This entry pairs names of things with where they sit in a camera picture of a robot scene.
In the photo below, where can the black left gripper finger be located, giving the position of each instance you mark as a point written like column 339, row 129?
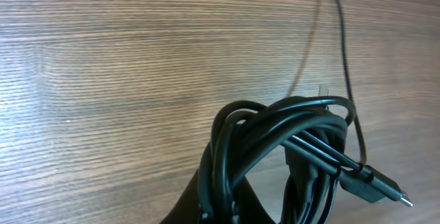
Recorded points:
column 249, row 208

